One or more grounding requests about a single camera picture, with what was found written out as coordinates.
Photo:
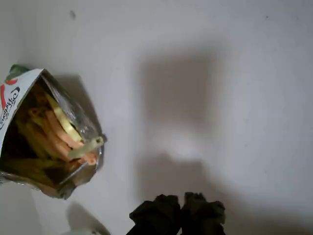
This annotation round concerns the orange veggie straw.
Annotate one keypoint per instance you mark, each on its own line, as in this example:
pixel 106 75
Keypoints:
pixel 88 159
pixel 61 137

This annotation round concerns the veggie straw snack packet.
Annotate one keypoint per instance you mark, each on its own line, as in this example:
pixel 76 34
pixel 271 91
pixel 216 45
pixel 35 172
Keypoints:
pixel 19 83

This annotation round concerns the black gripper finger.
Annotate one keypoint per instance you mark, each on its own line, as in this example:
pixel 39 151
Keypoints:
pixel 200 215
pixel 156 215

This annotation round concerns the yellow veggie straw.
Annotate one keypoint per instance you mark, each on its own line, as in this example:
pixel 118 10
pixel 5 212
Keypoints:
pixel 64 122

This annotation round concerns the pale green veggie straw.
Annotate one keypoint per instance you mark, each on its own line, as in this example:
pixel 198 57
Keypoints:
pixel 85 148

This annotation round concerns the white ceramic bowl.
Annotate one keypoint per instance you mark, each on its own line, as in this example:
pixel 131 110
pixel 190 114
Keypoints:
pixel 80 231

